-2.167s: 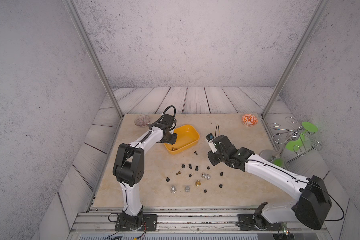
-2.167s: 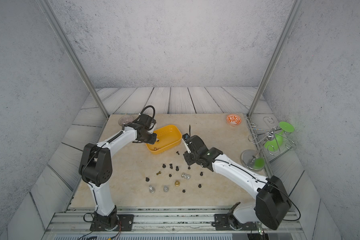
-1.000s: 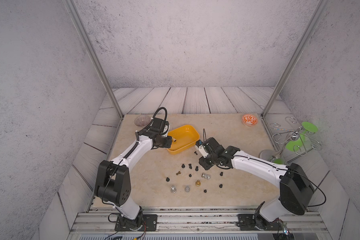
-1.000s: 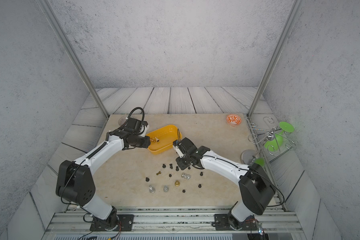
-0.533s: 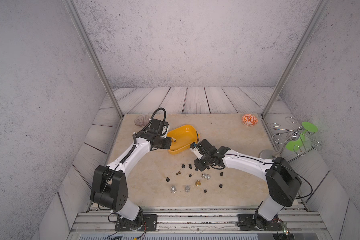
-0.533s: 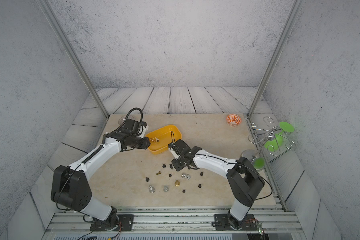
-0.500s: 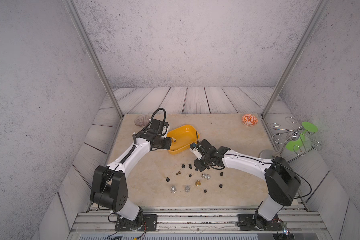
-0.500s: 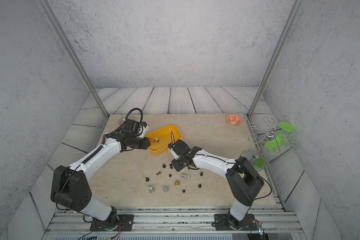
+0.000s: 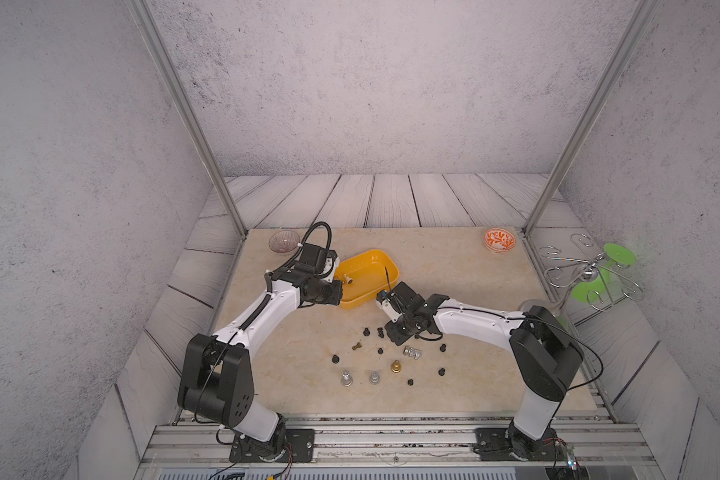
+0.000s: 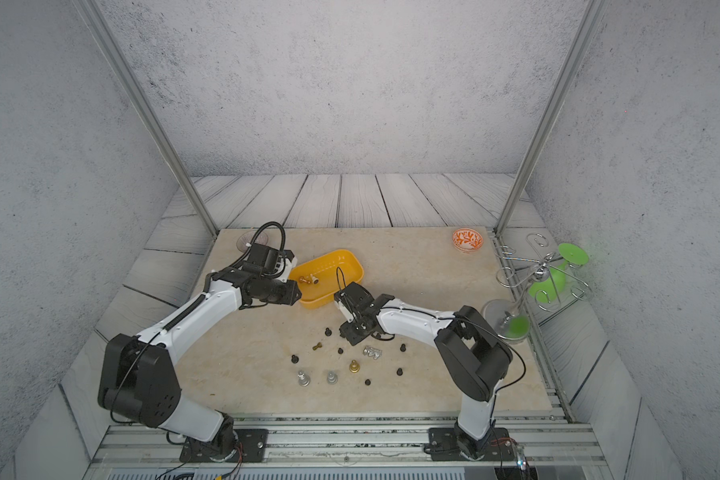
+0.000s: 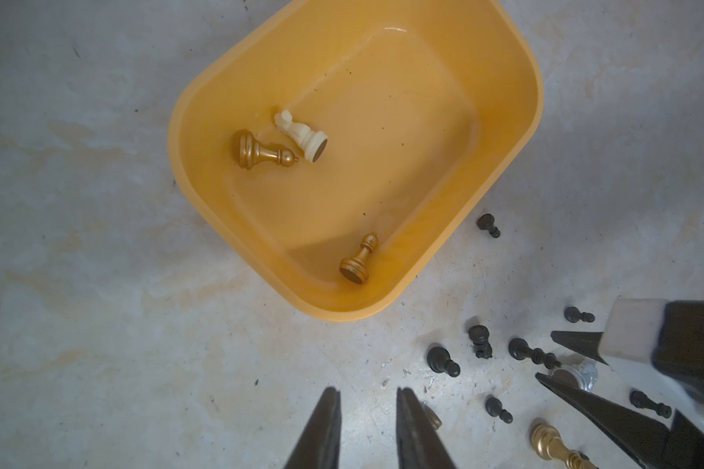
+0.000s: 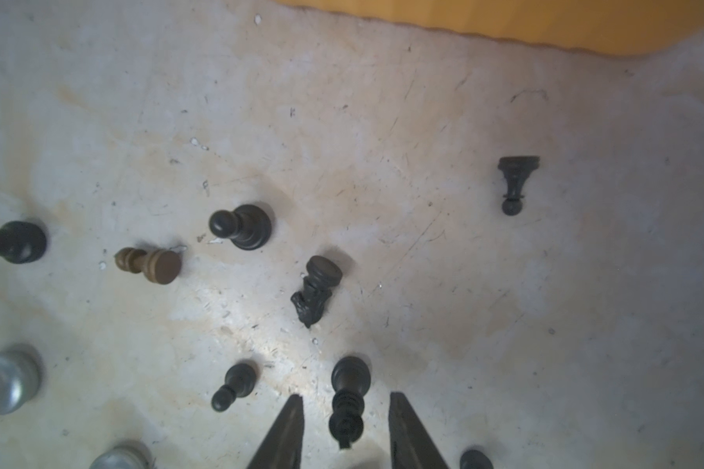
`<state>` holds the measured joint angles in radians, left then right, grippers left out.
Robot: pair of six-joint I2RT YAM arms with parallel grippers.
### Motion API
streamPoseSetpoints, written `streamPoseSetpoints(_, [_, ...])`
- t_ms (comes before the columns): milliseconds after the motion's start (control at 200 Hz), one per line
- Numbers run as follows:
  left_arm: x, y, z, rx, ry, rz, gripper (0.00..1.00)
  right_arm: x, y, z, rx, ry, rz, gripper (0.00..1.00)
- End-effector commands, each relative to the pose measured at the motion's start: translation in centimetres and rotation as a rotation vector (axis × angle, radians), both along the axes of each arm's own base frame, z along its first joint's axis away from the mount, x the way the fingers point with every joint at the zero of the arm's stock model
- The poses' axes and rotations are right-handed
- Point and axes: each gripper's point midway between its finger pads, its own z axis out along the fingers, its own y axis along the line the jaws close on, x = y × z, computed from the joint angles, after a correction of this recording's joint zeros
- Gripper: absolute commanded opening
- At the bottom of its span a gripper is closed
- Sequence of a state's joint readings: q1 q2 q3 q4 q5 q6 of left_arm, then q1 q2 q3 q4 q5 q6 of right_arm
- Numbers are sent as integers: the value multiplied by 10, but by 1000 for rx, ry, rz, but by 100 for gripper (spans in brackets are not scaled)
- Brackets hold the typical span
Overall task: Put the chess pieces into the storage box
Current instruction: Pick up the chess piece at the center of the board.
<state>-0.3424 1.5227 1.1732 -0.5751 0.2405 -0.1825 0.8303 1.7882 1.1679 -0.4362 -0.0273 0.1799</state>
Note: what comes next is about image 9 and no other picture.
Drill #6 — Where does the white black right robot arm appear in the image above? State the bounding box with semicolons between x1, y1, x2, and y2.
375;282;585;441

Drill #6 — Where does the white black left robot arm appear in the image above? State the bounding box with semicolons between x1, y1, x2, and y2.
177;243;343;447

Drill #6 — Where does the yellow plastic storage box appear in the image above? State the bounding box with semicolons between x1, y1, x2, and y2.
334;249;400;310

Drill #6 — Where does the silver chess piece left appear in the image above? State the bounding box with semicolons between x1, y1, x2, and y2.
341;370;353;387

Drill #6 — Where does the purple patterned glass bowl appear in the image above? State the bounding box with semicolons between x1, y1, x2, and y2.
268;229;301;255

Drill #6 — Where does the orange patterned ceramic bowl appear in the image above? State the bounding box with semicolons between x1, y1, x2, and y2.
483;228;517;253

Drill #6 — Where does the green disc metal stand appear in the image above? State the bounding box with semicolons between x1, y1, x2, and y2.
518;242;638;331

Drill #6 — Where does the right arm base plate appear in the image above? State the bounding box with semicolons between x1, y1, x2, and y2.
472;424;567;462

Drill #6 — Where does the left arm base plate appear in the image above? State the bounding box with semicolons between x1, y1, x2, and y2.
229;427;315;464

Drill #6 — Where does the metal wire rack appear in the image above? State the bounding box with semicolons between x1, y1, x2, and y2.
539;233;645;315

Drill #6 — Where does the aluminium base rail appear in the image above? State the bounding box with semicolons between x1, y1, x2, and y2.
137;412;663;479

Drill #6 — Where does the left aluminium frame post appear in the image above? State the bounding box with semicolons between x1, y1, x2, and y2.
126;0;248;239

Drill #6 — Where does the aluminium frame post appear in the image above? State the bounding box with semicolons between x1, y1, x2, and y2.
126;0;248;239
522;0;660;238

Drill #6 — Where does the right aluminium frame post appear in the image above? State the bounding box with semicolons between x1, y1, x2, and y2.
522;0;660;238

